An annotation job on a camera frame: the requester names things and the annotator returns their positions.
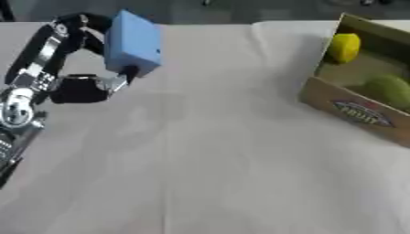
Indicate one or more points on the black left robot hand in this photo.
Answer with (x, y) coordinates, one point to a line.
(80, 88)

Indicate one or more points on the light blue rectangular block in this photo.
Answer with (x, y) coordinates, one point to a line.
(132, 42)

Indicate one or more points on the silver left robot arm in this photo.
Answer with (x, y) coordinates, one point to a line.
(17, 115)

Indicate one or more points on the tan cardboard box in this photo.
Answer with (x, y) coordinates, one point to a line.
(368, 112)

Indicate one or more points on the yellow toy lemon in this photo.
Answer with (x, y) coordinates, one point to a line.
(344, 47)

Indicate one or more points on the green toy fruit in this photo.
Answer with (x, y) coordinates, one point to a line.
(388, 90)

